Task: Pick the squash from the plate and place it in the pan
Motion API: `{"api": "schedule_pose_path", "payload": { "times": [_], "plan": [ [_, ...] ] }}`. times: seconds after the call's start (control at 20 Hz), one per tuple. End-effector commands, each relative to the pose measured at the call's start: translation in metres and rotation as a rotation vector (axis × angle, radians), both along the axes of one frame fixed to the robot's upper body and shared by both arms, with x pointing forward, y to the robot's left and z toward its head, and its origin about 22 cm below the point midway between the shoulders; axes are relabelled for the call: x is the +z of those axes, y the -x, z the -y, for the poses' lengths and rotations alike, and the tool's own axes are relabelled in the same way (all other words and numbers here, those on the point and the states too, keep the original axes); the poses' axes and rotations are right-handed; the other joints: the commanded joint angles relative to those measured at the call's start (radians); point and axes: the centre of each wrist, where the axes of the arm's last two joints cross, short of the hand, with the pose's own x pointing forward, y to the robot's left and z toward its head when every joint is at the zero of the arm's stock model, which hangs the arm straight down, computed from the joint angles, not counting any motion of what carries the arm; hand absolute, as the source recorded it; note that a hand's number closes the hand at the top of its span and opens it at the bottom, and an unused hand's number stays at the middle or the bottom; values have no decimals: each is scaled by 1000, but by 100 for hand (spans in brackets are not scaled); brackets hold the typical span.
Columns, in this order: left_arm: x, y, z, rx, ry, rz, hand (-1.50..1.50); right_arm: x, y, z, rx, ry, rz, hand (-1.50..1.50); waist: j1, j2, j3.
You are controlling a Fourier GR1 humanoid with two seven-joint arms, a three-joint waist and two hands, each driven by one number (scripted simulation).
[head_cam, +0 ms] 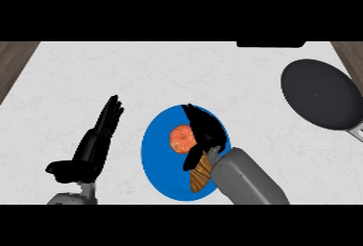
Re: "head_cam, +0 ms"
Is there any orange squash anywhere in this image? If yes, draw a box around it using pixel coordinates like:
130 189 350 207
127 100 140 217
168 124 199 155

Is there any blue round plate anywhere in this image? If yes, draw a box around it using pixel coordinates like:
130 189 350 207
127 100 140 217
140 104 233 202

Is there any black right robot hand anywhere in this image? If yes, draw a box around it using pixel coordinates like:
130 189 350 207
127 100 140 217
180 103 229 172

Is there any dark grey frying pan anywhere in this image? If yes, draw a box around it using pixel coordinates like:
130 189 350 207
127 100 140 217
279 59 363 143

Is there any brown striped squash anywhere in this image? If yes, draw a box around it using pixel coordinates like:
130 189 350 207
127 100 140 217
189 153 214 194

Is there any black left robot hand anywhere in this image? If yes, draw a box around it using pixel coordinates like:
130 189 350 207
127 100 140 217
44 94 127 185

